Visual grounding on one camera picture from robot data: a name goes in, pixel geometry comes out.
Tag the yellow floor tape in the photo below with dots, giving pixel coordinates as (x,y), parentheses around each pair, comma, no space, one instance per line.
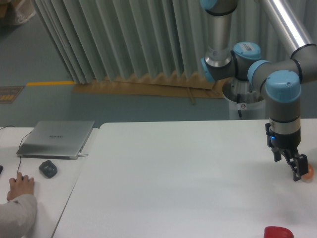
(50,83)

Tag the pink round ball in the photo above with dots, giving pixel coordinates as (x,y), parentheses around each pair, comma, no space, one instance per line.
(310,174)

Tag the silver closed laptop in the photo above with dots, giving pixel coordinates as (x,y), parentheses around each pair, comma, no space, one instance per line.
(56,139)

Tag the person's hand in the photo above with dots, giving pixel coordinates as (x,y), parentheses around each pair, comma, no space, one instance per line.
(20,187)

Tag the brown cardboard sheet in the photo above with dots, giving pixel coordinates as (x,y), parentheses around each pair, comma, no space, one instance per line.
(172,86)

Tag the cardboard box in corner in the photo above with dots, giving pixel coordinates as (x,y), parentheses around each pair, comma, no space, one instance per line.
(15,12)

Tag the grey sleeved forearm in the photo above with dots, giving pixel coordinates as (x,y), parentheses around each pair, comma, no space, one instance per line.
(17,216)

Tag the black earbuds case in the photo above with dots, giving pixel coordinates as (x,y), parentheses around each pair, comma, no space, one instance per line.
(48,169)

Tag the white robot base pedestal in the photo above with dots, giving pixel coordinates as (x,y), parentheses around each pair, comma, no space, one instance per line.
(244,102)

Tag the red bowl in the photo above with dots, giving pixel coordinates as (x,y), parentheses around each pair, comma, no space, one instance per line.
(277,232)

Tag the grey-green pleated curtain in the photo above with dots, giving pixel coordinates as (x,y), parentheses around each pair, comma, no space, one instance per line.
(98,39)

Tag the white laptop cable plug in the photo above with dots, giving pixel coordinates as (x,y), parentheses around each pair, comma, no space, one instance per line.
(82,155)

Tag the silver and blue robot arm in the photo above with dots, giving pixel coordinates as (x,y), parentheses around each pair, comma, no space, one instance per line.
(279,84)

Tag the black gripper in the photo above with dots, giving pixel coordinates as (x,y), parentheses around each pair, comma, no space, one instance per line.
(288,142)

